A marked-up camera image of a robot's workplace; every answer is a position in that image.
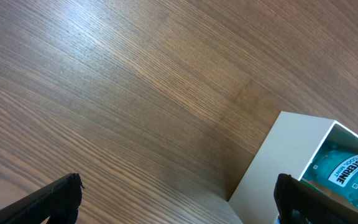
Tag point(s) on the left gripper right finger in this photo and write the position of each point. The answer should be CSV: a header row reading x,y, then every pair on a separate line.
x,y
298,203

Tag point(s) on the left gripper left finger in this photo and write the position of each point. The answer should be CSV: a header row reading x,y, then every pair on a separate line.
x,y
56,203

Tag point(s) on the blue mouthwash bottle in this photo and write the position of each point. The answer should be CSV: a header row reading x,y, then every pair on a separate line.
x,y
335,168

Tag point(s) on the white open cardboard box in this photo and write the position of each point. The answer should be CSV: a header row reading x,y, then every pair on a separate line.
x,y
289,148

